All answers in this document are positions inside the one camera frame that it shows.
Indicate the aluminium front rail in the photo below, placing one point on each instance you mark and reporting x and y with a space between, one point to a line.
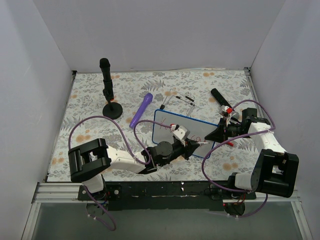
63 192

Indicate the black wire whiteboard stand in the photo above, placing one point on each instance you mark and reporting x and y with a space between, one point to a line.
181 99

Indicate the red white marker pen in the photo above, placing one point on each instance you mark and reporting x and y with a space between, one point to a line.
202 143

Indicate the black round microphone stand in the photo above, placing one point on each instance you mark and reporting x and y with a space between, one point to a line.
112 110

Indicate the blue framed whiteboard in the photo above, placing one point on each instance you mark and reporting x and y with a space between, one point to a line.
198 130

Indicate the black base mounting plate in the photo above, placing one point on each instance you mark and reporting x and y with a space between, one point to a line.
162 195

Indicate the black microphone on stand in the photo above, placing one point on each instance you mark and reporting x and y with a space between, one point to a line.
105 65

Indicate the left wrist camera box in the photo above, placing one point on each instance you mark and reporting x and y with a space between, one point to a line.
180 133

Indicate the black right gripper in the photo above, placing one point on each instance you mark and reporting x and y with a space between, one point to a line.
225 130

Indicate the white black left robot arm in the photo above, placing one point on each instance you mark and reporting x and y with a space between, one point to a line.
87 161

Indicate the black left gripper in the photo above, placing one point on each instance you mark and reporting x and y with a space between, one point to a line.
186 145

